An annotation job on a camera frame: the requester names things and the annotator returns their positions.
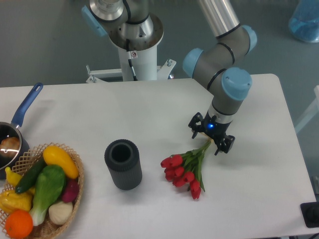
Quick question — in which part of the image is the bread roll in pan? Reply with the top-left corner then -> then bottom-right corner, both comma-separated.
0,137 -> 20,159

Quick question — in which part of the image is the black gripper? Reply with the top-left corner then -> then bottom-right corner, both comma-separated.
188,112 -> 235,155

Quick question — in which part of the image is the purple red onion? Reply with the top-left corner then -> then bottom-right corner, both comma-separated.
61,179 -> 79,203

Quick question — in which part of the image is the yellow gourd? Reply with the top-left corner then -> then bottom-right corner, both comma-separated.
0,190 -> 33,214

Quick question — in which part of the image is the dark green cucumber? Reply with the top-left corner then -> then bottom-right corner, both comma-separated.
15,158 -> 47,194

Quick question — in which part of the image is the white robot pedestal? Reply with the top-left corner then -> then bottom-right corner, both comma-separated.
83,10 -> 176,83

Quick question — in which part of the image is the blue plastic bag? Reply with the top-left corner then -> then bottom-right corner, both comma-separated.
289,0 -> 319,43

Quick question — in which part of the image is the yellow squash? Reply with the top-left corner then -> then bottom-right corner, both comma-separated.
43,145 -> 79,179

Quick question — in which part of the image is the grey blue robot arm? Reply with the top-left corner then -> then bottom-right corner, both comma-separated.
81,0 -> 257,153

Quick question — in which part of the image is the green bok choy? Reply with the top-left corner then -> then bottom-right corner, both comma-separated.
29,165 -> 66,227

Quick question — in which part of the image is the black device at edge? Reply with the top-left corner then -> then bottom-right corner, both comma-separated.
300,202 -> 319,228

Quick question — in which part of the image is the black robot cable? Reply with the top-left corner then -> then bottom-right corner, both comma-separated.
125,38 -> 139,82

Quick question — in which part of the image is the blue handled saucepan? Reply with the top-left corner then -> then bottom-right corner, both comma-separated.
0,83 -> 43,180

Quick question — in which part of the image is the dark grey ribbed vase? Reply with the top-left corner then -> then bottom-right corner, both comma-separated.
104,139 -> 143,190

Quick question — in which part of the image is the white garlic bulb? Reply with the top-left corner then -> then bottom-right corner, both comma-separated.
48,201 -> 73,225

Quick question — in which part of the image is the orange fruit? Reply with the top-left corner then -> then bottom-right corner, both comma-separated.
4,210 -> 33,239

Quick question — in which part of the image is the yellow banana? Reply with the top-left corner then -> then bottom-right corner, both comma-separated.
3,167 -> 35,196

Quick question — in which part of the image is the white frame at right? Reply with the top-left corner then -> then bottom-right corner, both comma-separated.
294,85 -> 319,134

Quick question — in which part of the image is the woven wicker basket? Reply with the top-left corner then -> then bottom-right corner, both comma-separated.
0,142 -> 85,239

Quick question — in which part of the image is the red tulip bouquet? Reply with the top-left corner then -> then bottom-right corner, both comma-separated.
160,139 -> 212,200

